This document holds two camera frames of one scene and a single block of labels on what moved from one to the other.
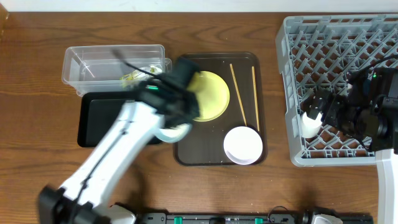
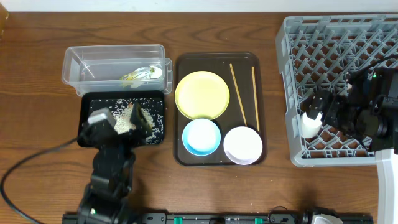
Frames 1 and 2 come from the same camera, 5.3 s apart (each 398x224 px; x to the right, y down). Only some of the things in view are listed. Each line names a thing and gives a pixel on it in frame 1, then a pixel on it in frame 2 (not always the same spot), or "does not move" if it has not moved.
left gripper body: x=175 y=115 -> x=123 y=134
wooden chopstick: x=239 y=95 does not move
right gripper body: x=341 y=114 does not move
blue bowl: x=174 y=134 -> x=201 y=137
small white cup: x=310 y=127 does not move
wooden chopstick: x=255 y=99 does not move
